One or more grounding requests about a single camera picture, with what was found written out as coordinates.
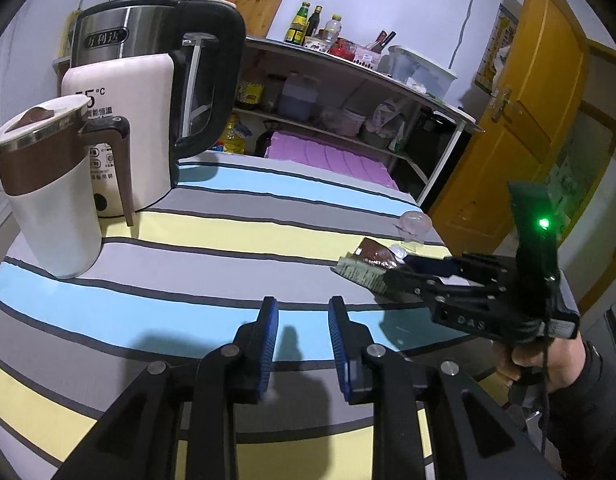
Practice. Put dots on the striped tablecloth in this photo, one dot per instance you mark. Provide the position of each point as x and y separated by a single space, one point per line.
188 270

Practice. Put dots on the brass door lock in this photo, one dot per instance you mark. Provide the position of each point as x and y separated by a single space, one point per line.
502 104

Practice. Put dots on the metal shelf rack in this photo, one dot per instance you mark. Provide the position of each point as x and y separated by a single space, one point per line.
368 80

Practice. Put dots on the clear plastic storage box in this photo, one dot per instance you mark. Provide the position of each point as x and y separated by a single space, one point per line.
418 72

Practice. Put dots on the cream electric kettle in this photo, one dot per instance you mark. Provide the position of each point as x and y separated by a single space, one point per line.
138 110

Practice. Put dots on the wall poster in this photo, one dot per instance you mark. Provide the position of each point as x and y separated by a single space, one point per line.
498 45

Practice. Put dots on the pink plastic tub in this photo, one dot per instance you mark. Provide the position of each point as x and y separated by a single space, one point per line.
352 121

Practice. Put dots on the oil bottle with yellow label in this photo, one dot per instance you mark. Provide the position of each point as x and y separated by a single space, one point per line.
250 94

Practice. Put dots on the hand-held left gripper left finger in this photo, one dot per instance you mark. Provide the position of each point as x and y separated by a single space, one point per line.
268 345

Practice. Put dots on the purple mat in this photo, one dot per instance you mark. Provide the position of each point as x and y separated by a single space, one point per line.
328 157

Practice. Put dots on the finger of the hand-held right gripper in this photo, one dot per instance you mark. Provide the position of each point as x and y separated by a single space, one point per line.
428 265
408 282

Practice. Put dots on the red food packet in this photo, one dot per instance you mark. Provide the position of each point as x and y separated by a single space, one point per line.
343 49

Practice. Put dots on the yellow glass panel door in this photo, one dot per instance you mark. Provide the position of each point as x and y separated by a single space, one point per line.
593 160

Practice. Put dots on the blue-grey plastic container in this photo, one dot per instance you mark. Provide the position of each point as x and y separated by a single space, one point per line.
298 97

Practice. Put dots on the white plastic bag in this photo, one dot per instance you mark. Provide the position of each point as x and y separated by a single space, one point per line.
385 122

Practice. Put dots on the white and brown thermos jug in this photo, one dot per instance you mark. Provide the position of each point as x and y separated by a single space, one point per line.
53 210

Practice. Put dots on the yellow cooking oil bottle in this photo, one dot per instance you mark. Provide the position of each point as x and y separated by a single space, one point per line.
235 135

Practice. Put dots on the wooden cutting board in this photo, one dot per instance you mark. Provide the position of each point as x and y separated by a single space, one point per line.
258 0

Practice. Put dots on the brown jar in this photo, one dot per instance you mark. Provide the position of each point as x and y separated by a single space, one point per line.
274 94

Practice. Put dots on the clear bottle with yellow cap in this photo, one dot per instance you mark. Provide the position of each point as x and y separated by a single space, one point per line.
333 30

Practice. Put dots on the black appliance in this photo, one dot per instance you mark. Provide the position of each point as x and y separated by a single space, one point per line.
428 155

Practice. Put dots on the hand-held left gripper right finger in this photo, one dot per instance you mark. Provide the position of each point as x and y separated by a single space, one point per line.
340 350

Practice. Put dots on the brown and green snack wrapper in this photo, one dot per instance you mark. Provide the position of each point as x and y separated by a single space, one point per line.
363 266

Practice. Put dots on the green glass bottle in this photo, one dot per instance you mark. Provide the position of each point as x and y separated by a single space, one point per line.
297 27

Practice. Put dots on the small clear plastic scrap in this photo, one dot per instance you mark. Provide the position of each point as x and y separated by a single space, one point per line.
399 251

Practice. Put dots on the pink patterned container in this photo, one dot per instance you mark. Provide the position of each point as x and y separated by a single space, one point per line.
367 56

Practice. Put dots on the yellow wooden door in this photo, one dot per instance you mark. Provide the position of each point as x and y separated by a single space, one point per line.
518 160

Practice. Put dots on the dark sauce bottle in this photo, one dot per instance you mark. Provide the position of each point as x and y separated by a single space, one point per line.
314 22

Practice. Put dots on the person's right hand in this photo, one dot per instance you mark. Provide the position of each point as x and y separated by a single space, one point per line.
538 362

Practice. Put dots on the person's right forearm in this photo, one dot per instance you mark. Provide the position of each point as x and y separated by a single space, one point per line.
593 410

